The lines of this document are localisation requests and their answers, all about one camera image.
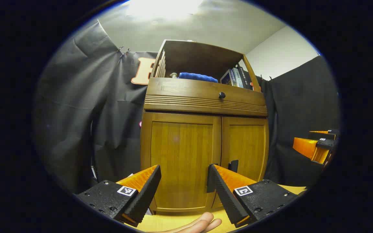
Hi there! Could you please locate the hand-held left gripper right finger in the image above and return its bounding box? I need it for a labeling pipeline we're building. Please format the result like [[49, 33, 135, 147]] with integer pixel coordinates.
[[207, 164, 299, 228]]

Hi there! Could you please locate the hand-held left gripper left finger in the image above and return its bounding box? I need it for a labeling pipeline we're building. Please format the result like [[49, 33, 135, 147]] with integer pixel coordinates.
[[76, 164, 162, 227]]

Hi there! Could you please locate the wooden cabinet door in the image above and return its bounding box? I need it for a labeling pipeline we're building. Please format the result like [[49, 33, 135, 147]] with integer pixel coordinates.
[[220, 116, 269, 207], [141, 112, 222, 212]]

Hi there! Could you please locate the wooden double-door shoe cabinet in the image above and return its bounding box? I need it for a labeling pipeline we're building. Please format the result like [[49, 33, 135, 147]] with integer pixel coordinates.
[[140, 39, 270, 216]]

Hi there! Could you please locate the black spine book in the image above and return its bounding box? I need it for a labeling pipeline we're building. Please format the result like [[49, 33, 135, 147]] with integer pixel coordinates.
[[237, 66, 254, 90]]

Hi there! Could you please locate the grey spine book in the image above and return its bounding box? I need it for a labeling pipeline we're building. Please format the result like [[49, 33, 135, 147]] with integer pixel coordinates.
[[231, 67, 244, 88]]

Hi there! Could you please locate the black backdrop cloth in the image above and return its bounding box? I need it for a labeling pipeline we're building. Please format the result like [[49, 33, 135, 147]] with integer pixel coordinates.
[[33, 19, 341, 194]]

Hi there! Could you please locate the blue cover book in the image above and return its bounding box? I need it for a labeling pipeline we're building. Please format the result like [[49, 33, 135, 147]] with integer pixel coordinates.
[[220, 69, 237, 86]]

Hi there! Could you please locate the wooden drawer with black knob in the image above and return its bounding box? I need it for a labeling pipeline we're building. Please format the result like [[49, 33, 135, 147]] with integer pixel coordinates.
[[144, 77, 268, 117]]

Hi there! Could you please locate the blue folded towel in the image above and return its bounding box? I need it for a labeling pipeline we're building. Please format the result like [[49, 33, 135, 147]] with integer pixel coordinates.
[[178, 72, 219, 83]]

